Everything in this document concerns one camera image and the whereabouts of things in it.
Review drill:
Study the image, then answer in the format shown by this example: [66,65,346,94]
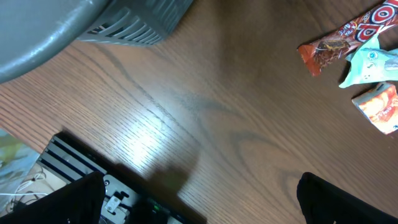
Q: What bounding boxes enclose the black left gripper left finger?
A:
[1,172,105,224]

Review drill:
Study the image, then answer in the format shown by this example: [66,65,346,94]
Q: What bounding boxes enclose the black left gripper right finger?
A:
[297,172,397,224]

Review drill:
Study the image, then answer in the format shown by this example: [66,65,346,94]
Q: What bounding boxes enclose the small orange tissue pack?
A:
[352,82,397,135]

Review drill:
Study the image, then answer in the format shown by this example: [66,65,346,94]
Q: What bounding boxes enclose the teal green wipes pack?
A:
[339,34,397,88]

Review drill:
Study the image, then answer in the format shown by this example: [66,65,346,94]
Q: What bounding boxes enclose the red Top chocolate bar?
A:
[297,0,397,76]

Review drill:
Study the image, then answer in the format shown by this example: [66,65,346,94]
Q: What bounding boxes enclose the dark grey plastic basket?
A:
[1,0,193,83]

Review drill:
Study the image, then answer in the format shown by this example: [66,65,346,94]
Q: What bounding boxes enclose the white cables on floor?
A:
[0,174,47,212]

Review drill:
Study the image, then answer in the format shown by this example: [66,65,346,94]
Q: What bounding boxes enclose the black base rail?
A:
[37,132,206,223]

